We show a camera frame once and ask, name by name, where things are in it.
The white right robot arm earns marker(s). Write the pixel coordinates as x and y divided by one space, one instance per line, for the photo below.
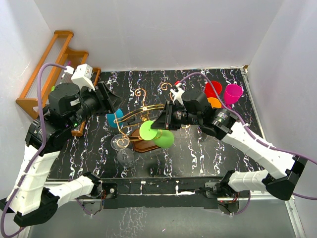
281 170

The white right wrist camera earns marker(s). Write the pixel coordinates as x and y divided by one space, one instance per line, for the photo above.
176 92

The clear glass wine glass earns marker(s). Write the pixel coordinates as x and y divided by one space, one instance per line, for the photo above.
124 155

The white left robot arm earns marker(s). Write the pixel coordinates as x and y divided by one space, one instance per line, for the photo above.
32 202

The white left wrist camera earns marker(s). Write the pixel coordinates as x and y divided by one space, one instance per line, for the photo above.
82 77

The green plastic wine glass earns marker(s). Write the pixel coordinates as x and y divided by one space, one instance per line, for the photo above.
161 138

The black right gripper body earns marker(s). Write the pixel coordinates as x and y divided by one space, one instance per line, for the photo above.
182 117

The pink plastic wine glass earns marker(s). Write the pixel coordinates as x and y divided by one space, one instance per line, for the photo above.
232 94

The orange yellow plastic wine glass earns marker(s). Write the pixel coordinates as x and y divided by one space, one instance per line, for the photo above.
215 103

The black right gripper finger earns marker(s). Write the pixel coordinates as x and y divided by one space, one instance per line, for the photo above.
172 121
163 121

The blue plastic wine glass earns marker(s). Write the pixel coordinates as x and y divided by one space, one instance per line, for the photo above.
112 117

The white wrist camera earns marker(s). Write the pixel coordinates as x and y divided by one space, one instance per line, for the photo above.
82 77
176 92

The red plastic wine glass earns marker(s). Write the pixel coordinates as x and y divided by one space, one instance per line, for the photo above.
209 90

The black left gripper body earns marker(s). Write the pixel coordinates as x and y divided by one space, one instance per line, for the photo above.
90 105

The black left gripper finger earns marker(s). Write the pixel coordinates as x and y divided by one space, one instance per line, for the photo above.
118 100
106 101

